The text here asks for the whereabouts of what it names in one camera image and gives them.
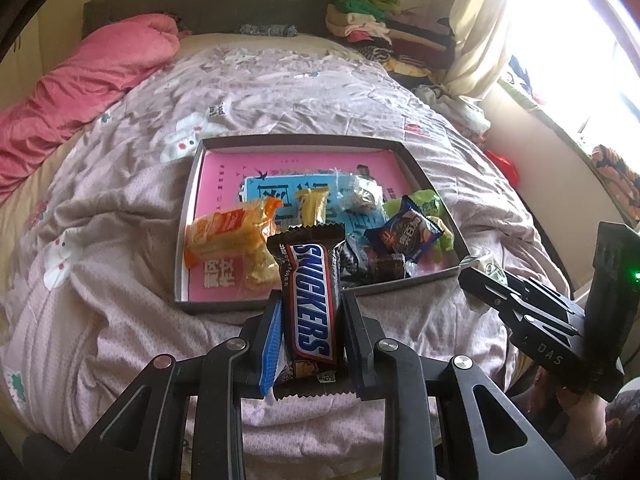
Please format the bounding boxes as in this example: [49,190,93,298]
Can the black green pea packet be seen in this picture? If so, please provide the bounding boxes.
[340,237,381,288]

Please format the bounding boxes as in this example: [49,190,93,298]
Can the small brown snack packet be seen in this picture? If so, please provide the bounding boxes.
[367,252,407,283]

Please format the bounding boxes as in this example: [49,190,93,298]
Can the orange floral cloth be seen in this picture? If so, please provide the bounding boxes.
[590,144,640,216]

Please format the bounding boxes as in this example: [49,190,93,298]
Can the floral blanket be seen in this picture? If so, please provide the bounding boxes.
[0,32,571,466]

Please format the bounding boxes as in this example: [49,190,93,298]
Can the yellow snack packet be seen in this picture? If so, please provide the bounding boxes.
[294,185,332,228]

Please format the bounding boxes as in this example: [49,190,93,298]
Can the pink book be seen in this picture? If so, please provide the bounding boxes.
[187,149,461,306]

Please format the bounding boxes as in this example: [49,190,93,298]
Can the brown chocolate bar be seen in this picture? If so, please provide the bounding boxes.
[266,224,351,401]

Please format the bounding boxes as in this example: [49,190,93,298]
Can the pink shallow box tray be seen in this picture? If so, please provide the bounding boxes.
[175,135,472,316]

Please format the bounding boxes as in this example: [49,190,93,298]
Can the dark patterned cloth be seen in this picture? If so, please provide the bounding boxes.
[239,22,297,38]

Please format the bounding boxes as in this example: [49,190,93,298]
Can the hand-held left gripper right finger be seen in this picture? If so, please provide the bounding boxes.
[342,294,576,480]

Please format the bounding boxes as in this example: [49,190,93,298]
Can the dark bed headboard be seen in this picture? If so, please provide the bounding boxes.
[82,0,346,41]

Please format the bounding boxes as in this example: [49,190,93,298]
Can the white plastic bag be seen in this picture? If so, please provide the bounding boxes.
[412,84,493,133]

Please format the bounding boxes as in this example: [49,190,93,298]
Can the beige bed sheet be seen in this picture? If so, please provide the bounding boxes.
[0,135,76,281]

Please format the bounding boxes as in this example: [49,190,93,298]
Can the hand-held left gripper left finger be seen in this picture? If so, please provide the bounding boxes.
[50,290,284,480]

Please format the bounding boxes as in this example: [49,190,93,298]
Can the pink quilt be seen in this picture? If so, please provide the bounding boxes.
[0,14,181,206]

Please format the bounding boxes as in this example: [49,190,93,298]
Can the orange snack packet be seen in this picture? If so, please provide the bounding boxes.
[184,196,283,268]

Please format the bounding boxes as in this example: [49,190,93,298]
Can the cream curtain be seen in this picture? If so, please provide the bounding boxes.
[442,0,521,101]

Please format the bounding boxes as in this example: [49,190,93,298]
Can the person's right hand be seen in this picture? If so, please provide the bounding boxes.
[530,365,626,443]

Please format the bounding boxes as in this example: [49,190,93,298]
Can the clothes on windowsill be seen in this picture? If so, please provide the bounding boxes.
[505,55,543,106]

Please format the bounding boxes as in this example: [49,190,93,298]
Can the clear pastry packet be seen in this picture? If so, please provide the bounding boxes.
[459,254,503,283]

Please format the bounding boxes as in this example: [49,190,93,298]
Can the green snack packet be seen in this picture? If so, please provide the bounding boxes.
[382,189,457,263]

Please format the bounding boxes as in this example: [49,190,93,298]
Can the pile of folded clothes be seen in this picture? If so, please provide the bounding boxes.
[325,0,458,91]

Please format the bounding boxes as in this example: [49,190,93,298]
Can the window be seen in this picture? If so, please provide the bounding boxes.
[500,0,640,156]

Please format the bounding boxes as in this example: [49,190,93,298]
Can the blue cookie packet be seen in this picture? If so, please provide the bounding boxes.
[364,196,445,264]

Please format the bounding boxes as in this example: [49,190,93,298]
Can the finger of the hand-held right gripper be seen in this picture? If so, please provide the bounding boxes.
[459,268,580,342]
[500,271,585,330]

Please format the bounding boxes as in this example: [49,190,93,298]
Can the red bag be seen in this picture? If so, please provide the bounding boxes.
[487,150,521,186]

